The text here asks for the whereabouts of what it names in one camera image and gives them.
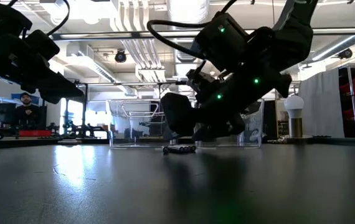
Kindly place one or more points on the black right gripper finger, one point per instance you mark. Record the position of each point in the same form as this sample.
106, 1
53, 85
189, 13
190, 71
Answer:
177, 115
218, 127

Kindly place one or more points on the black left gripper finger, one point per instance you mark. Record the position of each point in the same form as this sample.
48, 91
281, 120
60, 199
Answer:
62, 88

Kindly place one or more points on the dark batteries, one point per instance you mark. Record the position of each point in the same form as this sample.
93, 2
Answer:
176, 149

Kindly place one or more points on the clear plastic bin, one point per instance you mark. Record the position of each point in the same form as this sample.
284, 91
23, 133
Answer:
253, 133
137, 124

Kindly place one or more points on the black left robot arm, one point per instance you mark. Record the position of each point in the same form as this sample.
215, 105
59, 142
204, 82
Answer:
3, 18

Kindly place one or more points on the blue storage crate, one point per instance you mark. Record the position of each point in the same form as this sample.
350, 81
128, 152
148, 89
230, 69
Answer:
35, 99

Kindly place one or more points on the person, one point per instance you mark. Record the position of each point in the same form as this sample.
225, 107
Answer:
26, 109

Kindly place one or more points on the red tray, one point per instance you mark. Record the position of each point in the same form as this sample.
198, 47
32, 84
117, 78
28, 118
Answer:
34, 133

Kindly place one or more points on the black spotlight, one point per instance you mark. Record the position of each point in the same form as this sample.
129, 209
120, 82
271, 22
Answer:
345, 53
120, 56

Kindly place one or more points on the white pipe bundle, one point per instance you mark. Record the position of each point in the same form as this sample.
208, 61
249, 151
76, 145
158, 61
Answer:
140, 46

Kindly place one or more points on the white curtain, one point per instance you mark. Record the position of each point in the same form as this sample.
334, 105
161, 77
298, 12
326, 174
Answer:
320, 102

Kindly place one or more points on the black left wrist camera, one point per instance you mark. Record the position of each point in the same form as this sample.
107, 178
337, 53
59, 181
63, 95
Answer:
42, 45

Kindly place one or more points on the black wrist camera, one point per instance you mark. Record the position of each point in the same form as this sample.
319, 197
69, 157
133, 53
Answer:
42, 45
224, 43

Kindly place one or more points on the white rectangular air duct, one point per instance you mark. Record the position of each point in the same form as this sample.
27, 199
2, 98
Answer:
96, 68

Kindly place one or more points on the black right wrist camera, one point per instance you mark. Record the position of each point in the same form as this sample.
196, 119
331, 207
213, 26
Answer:
224, 43

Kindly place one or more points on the black frame crossbar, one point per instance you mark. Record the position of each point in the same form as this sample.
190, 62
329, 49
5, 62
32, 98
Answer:
102, 36

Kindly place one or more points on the black aluminium table frame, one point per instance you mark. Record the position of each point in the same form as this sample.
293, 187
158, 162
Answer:
25, 143

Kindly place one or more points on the silver round ventilation duct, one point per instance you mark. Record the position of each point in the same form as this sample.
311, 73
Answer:
187, 7

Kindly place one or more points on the silver slanted duct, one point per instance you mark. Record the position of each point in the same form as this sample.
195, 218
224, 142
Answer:
336, 49

